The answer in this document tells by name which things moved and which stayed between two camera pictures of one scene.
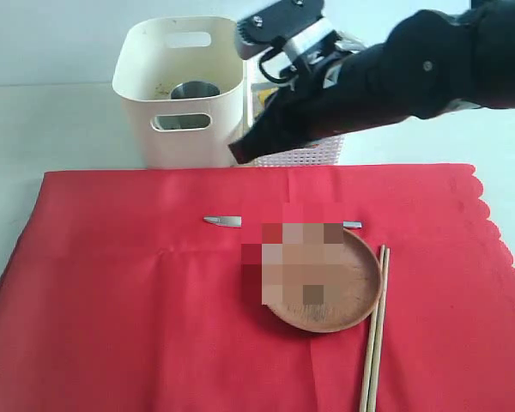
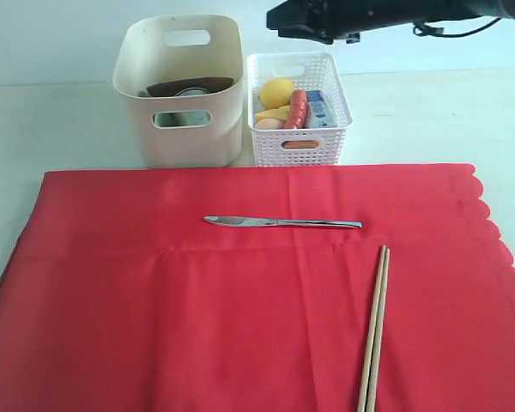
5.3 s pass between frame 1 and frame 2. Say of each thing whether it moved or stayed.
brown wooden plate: moved
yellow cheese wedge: moved
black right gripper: moved
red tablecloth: stayed
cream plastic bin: stayed
